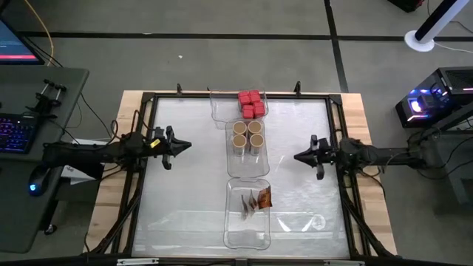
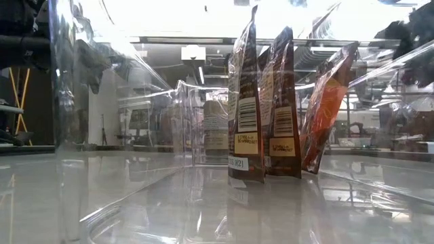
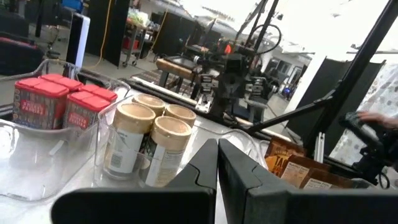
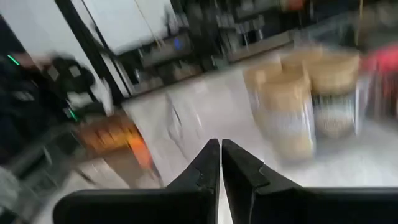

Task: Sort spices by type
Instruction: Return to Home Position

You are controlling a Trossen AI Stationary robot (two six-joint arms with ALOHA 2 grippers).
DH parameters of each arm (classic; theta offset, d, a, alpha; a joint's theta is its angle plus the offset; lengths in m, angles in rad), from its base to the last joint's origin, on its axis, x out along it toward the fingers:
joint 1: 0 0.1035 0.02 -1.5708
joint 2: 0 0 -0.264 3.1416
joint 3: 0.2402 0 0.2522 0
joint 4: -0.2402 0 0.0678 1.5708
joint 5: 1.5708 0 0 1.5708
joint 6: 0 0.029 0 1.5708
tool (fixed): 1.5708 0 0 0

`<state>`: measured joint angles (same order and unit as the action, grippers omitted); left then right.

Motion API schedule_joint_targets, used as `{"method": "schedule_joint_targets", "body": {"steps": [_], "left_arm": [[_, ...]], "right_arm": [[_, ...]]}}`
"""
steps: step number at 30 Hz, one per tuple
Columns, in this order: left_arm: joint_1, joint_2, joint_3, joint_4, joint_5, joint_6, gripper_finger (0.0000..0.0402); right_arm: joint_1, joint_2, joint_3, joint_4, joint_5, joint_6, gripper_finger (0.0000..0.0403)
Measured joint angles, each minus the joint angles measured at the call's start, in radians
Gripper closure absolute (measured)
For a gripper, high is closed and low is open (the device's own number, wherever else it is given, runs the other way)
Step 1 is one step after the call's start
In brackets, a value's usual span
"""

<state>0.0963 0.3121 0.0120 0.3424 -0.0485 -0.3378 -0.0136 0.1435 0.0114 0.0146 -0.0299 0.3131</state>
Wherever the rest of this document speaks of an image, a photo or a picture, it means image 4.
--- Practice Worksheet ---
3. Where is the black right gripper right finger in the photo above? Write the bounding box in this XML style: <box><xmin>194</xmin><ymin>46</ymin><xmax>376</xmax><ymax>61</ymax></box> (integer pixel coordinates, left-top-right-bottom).
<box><xmin>221</xmin><ymin>138</ymin><xmax>398</xmax><ymax>224</ymax></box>

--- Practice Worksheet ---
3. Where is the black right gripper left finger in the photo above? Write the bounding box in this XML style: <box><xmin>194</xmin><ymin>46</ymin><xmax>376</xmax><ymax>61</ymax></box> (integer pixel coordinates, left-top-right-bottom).
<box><xmin>52</xmin><ymin>138</ymin><xmax>221</xmax><ymax>224</ymax></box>

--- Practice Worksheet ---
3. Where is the tan-lid spice jar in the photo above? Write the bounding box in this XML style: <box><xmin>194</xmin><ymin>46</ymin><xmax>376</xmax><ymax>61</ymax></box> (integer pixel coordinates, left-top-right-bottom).
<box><xmin>244</xmin><ymin>60</ymin><xmax>282</xmax><ymax>103</ymax></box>
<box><xmin>309</xmin><ymin>51</ymin><xmax>362</xmax><ymax>138</ymax></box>
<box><xmin>260</xmin><ymin>70</ymin><xmax>317</xmax><ymax>160</ymax></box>

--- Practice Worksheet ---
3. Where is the red-lid spice jar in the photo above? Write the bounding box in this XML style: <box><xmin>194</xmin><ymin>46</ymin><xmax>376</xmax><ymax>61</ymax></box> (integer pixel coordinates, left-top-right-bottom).
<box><xmin>362</xmin><ymin>45</ymin><xmax>398</xmax><ymax>121</ymax></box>

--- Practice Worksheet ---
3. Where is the white board panel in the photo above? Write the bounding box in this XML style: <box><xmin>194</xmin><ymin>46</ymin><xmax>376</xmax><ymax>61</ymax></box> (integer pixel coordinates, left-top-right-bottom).
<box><xmin>82</xmin><ymin>0</ymin><xmax>175</xmax><ymax>55</ymax></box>

